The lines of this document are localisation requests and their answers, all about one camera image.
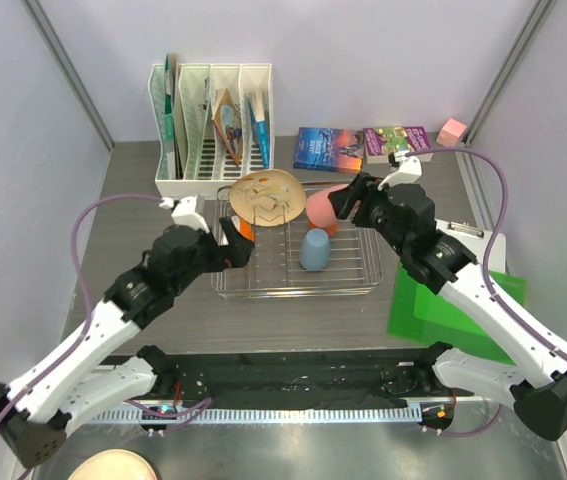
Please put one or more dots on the white clipboard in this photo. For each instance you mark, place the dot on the white clipboard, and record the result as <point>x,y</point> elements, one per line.
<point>476,240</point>

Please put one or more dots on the orange white bowl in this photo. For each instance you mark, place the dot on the orange white bowl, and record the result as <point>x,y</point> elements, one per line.
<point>243,227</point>

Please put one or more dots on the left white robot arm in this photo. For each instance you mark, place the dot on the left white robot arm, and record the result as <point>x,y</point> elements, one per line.
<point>43,407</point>

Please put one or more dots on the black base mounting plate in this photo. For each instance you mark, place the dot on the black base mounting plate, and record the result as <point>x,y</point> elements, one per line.
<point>307,379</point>

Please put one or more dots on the orange illustrated book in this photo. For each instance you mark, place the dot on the orange illustrated book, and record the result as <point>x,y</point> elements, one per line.
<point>227,120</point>

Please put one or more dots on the blue plastic cup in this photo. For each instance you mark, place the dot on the blue plastic cup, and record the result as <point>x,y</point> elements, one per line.
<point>314,253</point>

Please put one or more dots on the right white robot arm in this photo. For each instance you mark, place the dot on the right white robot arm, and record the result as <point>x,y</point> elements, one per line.
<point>536,388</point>

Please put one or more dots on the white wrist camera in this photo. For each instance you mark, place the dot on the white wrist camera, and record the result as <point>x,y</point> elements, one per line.
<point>407,169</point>
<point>187,211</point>

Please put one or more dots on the blue white book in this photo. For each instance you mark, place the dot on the blue white book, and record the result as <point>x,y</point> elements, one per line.
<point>260,129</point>

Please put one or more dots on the perforated cable duct rail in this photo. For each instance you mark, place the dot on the perforated cable duct rail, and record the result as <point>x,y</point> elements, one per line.
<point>127,414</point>

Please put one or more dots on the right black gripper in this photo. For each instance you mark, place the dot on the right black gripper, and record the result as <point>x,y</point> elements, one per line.
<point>344,200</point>

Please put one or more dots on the green plastic folder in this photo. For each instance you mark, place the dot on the green plastic folder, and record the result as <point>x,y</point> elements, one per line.
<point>421,317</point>

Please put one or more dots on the pink round object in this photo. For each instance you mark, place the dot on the pink round object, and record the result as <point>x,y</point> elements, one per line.
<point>115,464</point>

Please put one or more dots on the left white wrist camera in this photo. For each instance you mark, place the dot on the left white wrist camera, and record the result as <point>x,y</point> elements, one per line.
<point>187,211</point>

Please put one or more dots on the metal wire dish rack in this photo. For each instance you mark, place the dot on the metal wire dish rack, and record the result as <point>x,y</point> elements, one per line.
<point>274,270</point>

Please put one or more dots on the pink cube block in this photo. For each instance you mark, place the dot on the pink cube block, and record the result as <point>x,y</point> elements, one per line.
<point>451,133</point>

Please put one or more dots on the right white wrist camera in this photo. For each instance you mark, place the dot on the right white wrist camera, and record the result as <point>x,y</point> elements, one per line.
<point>407,169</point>

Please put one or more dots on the beige bird pattern plate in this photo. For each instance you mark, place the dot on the beige bird pattern plate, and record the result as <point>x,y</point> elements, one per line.
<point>268,198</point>

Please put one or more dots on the pink plastic cup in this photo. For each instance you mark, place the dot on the pink plastic cup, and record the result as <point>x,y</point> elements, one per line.
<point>319,209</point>

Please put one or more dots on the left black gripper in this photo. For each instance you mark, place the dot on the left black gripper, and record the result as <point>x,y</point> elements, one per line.
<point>226,256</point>

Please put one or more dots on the dark blue paperback book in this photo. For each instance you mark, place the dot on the dark blue paperback book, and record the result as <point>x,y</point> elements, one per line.
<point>330,150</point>

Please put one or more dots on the purple green paperback book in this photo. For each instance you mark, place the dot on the purple green paperback book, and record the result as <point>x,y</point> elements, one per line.
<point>383,141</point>

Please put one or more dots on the orange ceramic mug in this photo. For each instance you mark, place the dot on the orange ceramic mug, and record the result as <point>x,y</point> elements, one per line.
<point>330,230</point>

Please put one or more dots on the white mesh file organizer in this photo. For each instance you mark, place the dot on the white mesh file organizer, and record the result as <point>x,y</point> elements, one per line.
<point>206,163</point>

